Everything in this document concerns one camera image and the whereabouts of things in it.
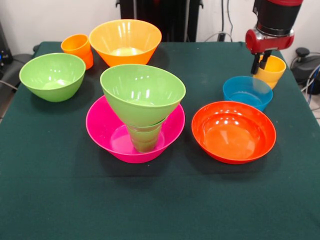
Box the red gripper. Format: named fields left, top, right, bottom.
left=244, top=27, right=296, bottom=76

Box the yellow plastic cup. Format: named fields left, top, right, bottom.
left=254, top=54, right=287, bottom=90

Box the small green plastic bowl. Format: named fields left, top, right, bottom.
left=127, top=117, right=167, bottom=129

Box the large green plastic bowl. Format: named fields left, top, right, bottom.
left=99, top=63, right=187, bottom=127
left=19, top=52, right=87, bottom=103

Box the green plastic cup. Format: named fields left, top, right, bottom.
left=127, top=122, right=163, bottom=153

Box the pink plastic bowl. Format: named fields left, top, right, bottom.
left=85, top=94, right=186, bottom=164

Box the black computer tower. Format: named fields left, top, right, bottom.
left=0, top=21, right=14, bottom=66

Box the blue plastic bowl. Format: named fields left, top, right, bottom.
left=222, top=75, right=274, bottom=112

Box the red plastic bowl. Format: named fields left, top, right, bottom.
left=191, top=100, right=277, bottom=165

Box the large orange plastic bowl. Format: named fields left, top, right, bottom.
left=88, top=19, right=163, bottom=68

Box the dark green table cloth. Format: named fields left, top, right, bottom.
left=0, top=41, right=320, bottom=240

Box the orange plastic cup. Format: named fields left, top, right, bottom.
left=60, top=33, right=95, bottom=71

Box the dark grey floor case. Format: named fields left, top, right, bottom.
left=0, top=53, right=33, bottom=87

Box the black wall cable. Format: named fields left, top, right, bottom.
left=224, top=0, right=235, bottom=36

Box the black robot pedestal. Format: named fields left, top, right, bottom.
left=119, top=0, right=202, bottom=43

